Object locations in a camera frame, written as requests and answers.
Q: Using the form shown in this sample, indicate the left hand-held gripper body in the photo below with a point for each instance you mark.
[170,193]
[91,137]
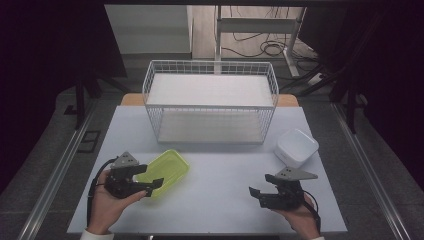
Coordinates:
[121,180]

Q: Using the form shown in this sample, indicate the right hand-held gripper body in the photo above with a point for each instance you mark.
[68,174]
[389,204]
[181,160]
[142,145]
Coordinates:
[288,196]

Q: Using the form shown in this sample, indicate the green plastic container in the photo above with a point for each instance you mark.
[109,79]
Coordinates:
[170,168]

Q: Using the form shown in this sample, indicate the white plastic container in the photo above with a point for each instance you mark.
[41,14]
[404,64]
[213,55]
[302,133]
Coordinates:
[296,146]

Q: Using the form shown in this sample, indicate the person's right hand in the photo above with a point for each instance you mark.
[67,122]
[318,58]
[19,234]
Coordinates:
[305,220]

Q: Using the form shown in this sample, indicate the person's left hand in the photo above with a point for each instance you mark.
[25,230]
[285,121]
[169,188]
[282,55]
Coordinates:
[103,206]

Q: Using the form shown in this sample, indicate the person's right white sleeve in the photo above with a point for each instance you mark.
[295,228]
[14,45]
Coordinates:
[316,238]

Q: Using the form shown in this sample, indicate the person's white sleeve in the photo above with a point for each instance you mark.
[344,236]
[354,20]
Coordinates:
[96,235]
[316,238]

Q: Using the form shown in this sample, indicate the black floor plate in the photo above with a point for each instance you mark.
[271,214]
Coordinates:
[89,141]

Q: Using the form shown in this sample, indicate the person's left white sleeve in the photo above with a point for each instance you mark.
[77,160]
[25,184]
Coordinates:
[96,235]

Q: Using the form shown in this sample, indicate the wooden table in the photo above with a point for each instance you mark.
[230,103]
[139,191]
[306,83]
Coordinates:
[131,100]

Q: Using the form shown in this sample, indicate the black stand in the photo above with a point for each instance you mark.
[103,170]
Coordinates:
[350,96]
[80,96]

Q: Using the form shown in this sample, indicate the white power strip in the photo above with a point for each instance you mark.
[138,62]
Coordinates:
[316,79]

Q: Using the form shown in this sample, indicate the white cabinet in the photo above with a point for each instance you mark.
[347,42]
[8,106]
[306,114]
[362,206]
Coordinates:
[150,30]

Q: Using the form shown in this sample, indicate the aluminium rail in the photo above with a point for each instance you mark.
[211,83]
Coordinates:
[56,176]
[370,170]

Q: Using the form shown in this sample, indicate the white metal desk frame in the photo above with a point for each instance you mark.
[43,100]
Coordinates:
[256,25]

